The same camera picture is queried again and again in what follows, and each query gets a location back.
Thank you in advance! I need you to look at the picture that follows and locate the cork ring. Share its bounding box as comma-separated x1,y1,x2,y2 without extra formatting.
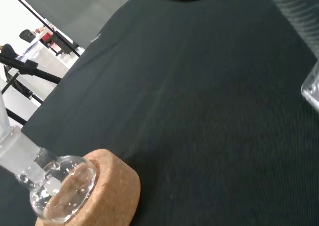
34,148,142,226

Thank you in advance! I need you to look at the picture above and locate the black office chair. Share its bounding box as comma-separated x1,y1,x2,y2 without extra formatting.
19,29,34,43

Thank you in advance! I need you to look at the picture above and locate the black tripod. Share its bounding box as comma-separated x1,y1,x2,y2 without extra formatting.
0,52,62,126

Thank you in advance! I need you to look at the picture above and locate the white desk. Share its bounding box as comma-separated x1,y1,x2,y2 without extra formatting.
14,23,83,73

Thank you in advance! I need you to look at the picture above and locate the clear round-bottom flask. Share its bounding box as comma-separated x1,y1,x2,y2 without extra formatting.
0,91,97,224

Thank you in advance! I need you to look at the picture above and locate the black table cloth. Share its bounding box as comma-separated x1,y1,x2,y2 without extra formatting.
0,0,319,226

